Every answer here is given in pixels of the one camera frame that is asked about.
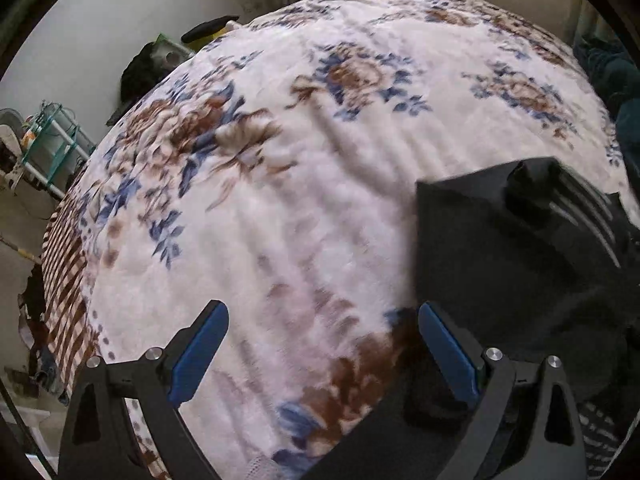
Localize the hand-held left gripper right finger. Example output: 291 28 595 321
417 301 588 480

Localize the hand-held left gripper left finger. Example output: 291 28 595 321
59 300 231 480

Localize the black garment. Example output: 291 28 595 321
300 156 640 480

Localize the dark cloth pile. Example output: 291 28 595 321
17 260 68 396

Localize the striped dark cloth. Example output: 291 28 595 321
575 400 628 480

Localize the floral fleece blanket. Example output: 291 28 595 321
40 0 632 480

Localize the wooden stick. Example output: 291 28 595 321
0 234 42 265

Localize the teal and white rack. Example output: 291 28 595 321
19 101 97 201

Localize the black bag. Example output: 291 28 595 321
106 41 168 125

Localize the dark teal cloth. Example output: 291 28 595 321
572 34 640 163

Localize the black and yellow object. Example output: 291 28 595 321
180 16 242 44

